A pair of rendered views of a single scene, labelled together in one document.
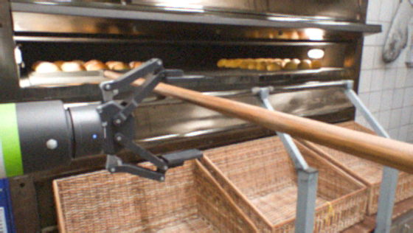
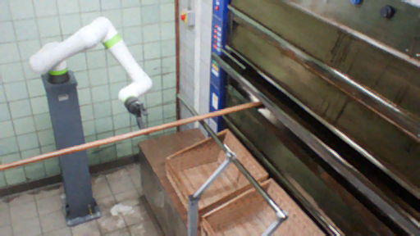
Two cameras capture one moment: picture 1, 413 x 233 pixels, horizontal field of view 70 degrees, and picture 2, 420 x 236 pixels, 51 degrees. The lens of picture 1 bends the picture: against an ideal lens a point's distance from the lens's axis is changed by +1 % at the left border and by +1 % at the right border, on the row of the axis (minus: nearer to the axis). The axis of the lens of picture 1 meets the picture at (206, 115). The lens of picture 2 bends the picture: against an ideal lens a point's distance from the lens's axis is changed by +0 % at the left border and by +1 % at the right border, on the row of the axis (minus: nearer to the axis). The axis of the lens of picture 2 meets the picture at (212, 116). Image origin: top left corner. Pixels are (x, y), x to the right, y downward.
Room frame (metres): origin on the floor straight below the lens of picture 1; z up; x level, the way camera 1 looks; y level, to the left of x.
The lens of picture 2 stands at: (1.04, -2.05, 2.56)
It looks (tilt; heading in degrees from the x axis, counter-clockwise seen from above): 32 degrees down; 94
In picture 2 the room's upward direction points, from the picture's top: 2 degrees clockwise
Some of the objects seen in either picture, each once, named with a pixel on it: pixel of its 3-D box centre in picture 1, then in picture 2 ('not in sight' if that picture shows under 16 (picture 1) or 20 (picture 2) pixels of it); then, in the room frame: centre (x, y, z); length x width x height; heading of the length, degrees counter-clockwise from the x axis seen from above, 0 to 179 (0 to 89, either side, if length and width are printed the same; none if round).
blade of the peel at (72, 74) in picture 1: (93, 70); not in sight; (1.55, 0.58, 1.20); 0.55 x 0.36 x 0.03; 122
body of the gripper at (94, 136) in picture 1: (102, 128); (137, 111); (0.42, 0.15, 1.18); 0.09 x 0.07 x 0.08; 122
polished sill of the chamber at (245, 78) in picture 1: (237, 79); (313, 158); (1.45, -0.16, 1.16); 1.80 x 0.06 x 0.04; 122
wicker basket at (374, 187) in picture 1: (359, 159); not in sight; (1.53, -0.84, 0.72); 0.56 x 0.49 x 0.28; 120
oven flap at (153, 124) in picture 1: (240, 108); (306, 180); (1.43, -0.17, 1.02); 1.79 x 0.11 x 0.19; 122
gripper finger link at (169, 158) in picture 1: (183, 155); not in sight; (0.49, 0.04, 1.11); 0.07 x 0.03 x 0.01; 122
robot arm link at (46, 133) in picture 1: (46, 135); (134, 104); (0.39, 0.22, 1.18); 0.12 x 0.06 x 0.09; 32
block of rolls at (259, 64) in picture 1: (267, 63); not in sight; (2.11, -0.43, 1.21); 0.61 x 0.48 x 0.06; 32
